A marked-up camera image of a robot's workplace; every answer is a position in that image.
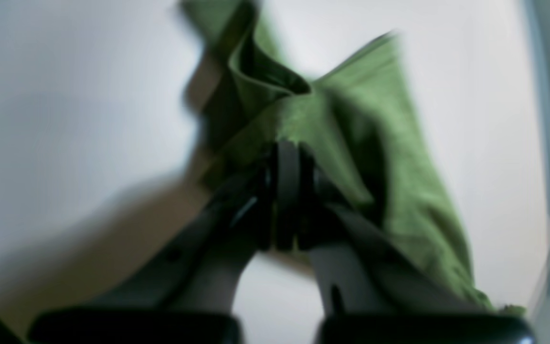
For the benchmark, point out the green t-shirt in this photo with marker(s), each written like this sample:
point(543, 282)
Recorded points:
point(357, 120)

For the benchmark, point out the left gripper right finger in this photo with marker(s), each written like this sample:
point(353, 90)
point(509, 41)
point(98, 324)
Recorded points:
point(370, 292)

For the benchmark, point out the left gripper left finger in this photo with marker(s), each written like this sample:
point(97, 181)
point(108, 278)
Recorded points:
point(184, 294)

